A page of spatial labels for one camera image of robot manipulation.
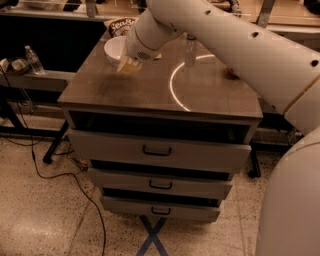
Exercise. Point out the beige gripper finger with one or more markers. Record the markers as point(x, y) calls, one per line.
point(127, 64)

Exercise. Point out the white bowl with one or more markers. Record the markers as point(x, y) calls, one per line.
point(113, 49)

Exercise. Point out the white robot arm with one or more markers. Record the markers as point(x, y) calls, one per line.
point(286, 75)

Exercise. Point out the redbull can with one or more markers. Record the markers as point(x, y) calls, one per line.
point(191, 37)

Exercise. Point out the sea salt chips bag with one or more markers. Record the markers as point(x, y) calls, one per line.
point(119, 26)

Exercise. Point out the grey side bench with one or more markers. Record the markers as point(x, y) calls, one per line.
point(55, 81)

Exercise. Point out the grey drawer cabinet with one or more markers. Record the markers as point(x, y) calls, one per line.
point(167, 99)

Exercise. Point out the top grey drawer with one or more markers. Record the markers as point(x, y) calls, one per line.
point(193, 155)

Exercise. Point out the grey drawer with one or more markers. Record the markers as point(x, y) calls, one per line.
point(148, 183)
point(193, 155)
point(165, 210)

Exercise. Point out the clear plastic water bottle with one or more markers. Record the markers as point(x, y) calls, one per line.
point(34, 61)

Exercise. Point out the red apple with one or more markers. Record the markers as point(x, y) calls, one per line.
point(231, 73)

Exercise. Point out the small dark dish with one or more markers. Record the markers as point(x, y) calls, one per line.
point(17, 66)

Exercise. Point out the middle grey drawer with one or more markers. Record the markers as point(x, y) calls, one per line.
point(148, 183)

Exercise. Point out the bottom grey drawer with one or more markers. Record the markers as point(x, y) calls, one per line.
point(165, 210)

